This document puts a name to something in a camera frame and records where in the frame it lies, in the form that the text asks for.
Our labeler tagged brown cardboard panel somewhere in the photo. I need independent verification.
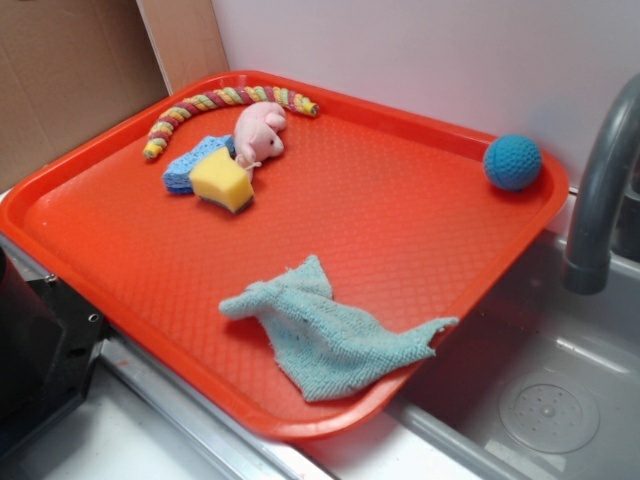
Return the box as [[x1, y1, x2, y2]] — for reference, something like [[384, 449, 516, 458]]
[[1, 1, 228, 191]]

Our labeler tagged grey faucet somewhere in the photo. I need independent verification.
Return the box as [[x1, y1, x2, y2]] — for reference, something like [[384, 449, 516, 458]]
[[561, 76, 639, 295]]

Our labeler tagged grey plastic sink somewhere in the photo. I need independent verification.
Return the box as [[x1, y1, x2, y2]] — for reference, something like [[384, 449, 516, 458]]
[[303, 235, 639, 479]]

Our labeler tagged pink plush mouse toy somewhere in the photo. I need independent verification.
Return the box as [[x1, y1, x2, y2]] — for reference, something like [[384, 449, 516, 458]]
[[234, 102, 286, 178]]

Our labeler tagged yellow sponge with dark pad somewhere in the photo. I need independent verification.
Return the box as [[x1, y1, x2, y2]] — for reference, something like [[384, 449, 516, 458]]
[[188, 147, 254, 213]]

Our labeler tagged blue sponge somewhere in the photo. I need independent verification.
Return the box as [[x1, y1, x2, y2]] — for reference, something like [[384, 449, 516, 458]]
[[162, 135, 235, 195]]

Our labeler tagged light blue cloth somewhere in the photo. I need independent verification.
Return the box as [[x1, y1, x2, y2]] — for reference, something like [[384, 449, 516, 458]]
[[219, 255, 459, 402]]

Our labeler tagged blue dimpled ball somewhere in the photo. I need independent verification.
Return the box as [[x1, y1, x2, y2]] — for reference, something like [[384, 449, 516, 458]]
[[483, 135, 543, 192]]

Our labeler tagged orange plastic tray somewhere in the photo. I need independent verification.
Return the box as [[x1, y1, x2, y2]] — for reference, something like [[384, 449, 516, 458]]
[[1, 71, 569, 441]]

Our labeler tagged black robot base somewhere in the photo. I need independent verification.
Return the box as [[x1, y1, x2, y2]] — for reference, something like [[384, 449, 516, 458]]
[[1, 252, 104, 459]]

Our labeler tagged multicolored braided rope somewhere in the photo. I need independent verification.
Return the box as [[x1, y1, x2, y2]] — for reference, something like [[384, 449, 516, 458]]
[[142, 85, 320, 162]]

